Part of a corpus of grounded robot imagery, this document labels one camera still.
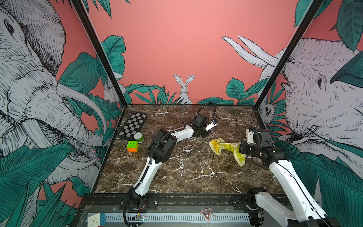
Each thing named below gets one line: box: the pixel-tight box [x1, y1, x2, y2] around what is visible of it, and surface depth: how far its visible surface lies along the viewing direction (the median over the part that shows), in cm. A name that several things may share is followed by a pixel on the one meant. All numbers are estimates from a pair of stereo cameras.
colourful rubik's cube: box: [126, 140, 139, 153], surface depth 92 cm
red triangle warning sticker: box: [200, 209, 212, 222], surface depth 72 cm
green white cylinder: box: [133, 131, 145, 144], surface depth 95 cm
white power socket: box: [87, 212, 106, 227], surface depth 66 cm
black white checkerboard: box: [117, 111, 148, 141], surface depth 104 cm
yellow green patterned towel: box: [208, 137, 246, 168], surface depth 83 cm
